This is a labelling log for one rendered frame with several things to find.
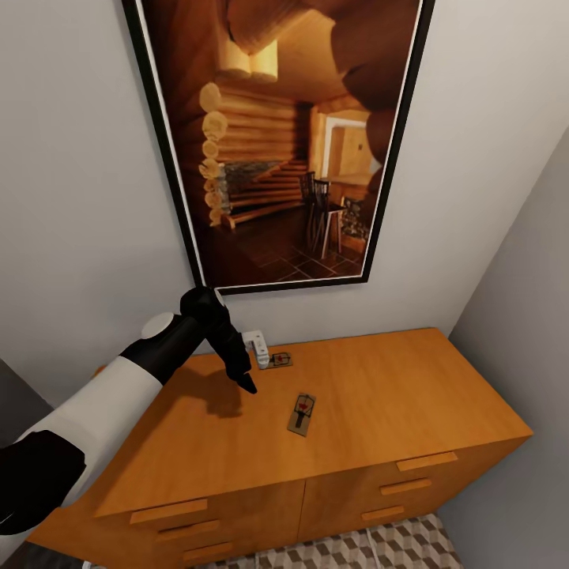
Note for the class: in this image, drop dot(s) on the mousetrap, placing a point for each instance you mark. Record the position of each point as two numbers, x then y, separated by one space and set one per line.
280 360
301 415

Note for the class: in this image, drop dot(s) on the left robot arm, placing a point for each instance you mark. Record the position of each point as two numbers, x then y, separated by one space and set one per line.
57 460

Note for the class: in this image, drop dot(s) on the picture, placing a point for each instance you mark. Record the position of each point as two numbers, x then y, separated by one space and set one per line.
279 123

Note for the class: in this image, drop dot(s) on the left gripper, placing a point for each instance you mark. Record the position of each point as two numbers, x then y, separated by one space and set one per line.
236 361

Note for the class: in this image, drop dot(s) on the cabinet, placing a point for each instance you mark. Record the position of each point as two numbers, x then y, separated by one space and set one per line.
402 423

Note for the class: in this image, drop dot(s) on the door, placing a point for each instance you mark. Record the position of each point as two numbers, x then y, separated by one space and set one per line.
20 408

